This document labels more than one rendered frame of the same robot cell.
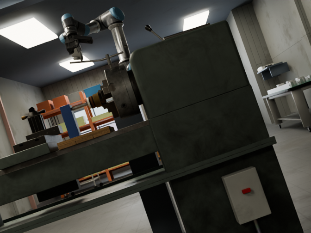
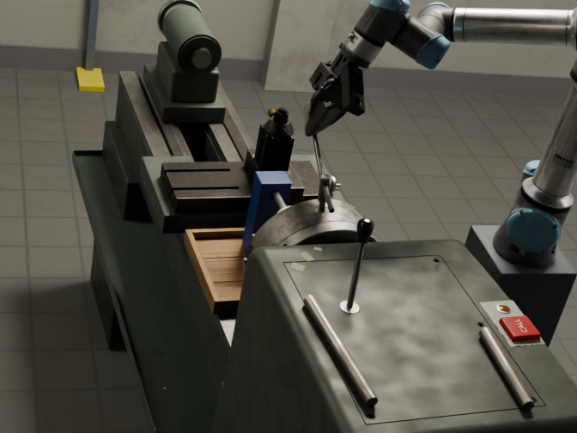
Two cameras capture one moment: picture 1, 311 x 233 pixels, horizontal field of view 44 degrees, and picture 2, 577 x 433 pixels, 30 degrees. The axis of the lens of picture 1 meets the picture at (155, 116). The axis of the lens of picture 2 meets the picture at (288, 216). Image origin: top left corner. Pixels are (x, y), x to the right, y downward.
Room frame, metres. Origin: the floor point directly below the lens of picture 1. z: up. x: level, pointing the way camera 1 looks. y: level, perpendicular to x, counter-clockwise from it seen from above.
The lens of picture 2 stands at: (1.51, -1.66, 2.45)
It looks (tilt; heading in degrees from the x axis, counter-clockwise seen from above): 32 degrees down; 68
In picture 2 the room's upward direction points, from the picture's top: 12 degrees clockwise
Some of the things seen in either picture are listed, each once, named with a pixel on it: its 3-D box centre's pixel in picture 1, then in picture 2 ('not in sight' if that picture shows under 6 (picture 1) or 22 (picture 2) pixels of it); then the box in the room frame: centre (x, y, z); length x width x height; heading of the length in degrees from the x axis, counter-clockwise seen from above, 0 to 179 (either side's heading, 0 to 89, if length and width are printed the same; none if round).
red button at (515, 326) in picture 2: not in sight; (519, 329); (2.58, -0.29, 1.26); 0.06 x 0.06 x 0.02; 2
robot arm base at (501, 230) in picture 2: not in sight; (529, 232); (2.87, 0.18, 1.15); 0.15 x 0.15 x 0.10
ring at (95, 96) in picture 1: (97, 100); not in sight; (2.33, 0.30, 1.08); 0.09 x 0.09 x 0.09; 2
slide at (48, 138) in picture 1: (40, 143); (245, 185); (2.33, 0.71, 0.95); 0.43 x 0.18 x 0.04; 2
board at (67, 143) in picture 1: (88, 137); (267, 266); (2.32, 0.42, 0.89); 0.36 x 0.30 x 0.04; 2
